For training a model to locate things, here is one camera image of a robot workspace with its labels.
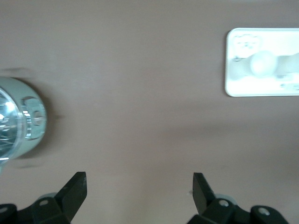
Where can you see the glass pot lid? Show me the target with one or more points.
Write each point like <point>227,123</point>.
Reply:
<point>7,121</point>

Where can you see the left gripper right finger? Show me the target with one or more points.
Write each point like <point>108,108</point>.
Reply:
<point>210,210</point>

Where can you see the beige bear print tray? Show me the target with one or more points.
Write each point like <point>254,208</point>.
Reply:
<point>238,86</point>

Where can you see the grey-green electric cooking pot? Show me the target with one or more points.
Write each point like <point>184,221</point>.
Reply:
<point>35,105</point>

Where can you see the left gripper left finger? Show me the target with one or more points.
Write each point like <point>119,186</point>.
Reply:
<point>70,198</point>

